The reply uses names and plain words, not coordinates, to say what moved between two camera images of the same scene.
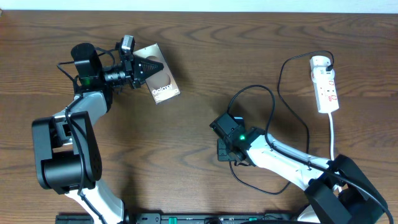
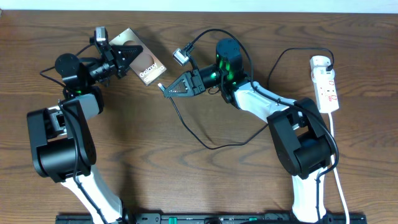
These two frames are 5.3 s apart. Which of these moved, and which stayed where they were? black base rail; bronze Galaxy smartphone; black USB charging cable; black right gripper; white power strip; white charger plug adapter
Moved: black USB charging cable; bronze Galaxy smartphone; black right gripper
Stayed: white charger plug adapter; white power strip; black base rail
